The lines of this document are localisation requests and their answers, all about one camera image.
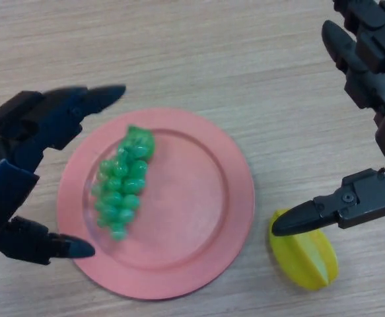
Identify green grape bunch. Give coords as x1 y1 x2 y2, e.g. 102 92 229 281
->
91 123 157 242

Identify pink round plate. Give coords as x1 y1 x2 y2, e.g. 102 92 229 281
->
55 107 256 300

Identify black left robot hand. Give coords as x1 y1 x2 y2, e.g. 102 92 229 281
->
0 85 127 267

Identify yellow starfruit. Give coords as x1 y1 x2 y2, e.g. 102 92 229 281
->
269 208 340 291

